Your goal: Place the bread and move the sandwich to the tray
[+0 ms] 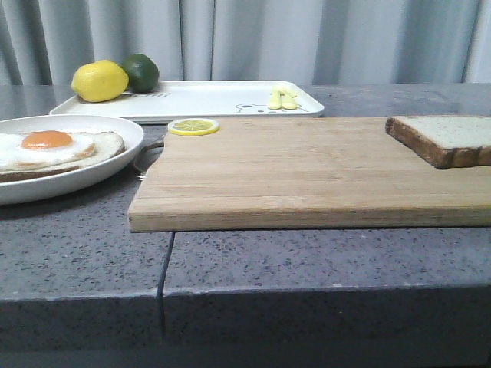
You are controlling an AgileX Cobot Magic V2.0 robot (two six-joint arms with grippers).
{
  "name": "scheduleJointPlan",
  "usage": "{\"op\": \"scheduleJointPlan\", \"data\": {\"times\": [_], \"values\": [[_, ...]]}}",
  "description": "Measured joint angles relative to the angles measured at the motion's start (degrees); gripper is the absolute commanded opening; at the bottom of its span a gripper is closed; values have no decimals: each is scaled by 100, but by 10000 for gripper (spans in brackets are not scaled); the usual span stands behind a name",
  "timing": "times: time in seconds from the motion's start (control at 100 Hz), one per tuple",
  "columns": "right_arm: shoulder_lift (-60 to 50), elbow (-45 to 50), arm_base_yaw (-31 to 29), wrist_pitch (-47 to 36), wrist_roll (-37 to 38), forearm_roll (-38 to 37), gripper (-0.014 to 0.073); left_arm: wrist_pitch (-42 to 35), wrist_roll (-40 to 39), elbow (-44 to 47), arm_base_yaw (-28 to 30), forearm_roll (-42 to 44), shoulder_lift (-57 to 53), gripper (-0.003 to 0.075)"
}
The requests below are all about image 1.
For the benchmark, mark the wooden cutting board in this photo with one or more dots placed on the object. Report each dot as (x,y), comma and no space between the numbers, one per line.
(334,172)

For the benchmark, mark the green lime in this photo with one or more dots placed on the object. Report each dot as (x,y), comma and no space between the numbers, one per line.
(142,72)

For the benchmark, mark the grey curtain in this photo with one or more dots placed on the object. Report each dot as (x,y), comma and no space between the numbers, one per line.
(306,42)

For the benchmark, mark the round white plate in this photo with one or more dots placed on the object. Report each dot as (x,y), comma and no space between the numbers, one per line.
(56,185)

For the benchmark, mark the fried egg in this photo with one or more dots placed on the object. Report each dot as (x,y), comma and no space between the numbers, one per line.
(25,151)

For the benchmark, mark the metal cutting board handle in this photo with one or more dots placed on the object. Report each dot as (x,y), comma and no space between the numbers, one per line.
(146,157)

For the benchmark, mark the yellow lemon slice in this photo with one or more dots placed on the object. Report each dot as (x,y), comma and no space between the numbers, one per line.
(193,127)

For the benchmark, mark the yellow plastic spoon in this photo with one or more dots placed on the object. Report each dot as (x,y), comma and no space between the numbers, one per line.
(288,99)

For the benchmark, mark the white bread slice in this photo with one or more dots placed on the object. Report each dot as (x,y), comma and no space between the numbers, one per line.
(444,141)

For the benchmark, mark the white rectangular bear tray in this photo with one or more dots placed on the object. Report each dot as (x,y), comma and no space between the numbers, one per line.
(174,100)

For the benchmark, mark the yellow plastic fork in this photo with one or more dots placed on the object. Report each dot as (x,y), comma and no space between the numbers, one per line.
(275,99)

